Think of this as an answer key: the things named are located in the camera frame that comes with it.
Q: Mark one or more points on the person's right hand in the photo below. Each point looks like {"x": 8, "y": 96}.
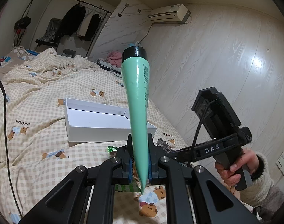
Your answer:
{"x": 229, "y": 176}

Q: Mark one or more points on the black clothes rail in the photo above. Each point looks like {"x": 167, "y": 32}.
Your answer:
{"x": 97, "y": 7}

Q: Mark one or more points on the cream fleece right sleeve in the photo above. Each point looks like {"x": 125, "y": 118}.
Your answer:
{"x": 263, "y": 193}

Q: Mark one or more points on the black hanging coat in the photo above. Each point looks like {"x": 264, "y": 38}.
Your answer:
{"x": 72, "y": 20}

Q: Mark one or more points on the green tube black cap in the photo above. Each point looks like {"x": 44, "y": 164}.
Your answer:
{"x": 136, "y": 73}

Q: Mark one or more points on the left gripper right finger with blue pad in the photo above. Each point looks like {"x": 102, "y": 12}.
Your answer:
{"x": 156, "y": 174}

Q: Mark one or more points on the pink clothes pile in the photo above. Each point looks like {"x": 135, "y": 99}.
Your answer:
{"x": 115, "y": 58}

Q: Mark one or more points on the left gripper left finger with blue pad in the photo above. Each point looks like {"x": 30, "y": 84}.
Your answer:
{"x": 124, "y": 172}

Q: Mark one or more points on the white air conditioner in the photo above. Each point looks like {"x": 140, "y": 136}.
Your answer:
{"x": 174, "y": 14}

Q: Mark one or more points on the dark tortoiseshell hair claw clip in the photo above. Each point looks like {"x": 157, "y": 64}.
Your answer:
{"x": 164, "y": 146}

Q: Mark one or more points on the black chair with clothes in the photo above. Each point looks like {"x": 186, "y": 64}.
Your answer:
{"x": 50, "y": 37}

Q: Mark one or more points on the white shallow cardboard box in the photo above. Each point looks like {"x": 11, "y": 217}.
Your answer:
{"x": 94, "y": 122}

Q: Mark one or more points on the black bag on wall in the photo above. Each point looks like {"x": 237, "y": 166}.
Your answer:
{"x": 21, "y": 25}

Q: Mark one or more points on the cream checkered bear duvet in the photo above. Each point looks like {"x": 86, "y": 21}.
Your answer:
{"x": 34, "y": 149}

